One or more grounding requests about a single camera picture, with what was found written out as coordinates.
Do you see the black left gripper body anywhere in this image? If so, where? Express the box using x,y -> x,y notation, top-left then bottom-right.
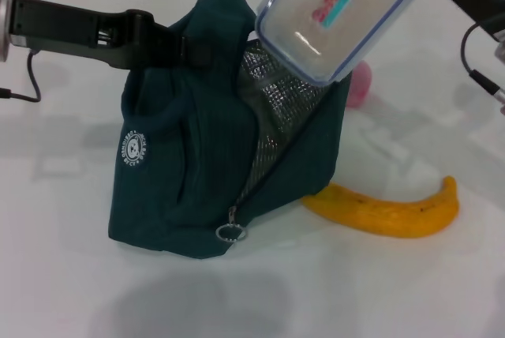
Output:
9,0 -> 187,71

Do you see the dark teal insulated lunch bag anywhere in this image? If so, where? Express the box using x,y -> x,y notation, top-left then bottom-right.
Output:
108,0 -> 352,260

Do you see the clear plastic food container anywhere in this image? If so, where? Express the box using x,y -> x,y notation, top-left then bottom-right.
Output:
254,0 -> 420,87

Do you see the yellow banana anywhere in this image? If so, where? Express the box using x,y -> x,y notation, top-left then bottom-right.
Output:
301,175 -> 461,239

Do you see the grey left gripper cable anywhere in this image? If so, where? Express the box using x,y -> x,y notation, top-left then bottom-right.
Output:
0,49 -> 43,103

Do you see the grey right gripper cable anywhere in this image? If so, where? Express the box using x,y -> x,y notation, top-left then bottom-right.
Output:
461,13 -> 505,107

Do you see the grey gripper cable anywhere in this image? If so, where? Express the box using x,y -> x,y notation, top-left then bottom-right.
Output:
461,13 -> 505,107
0,49 -> 43,103

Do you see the pink apple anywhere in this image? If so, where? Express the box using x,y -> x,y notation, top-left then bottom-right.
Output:
346,60 -> 374,108

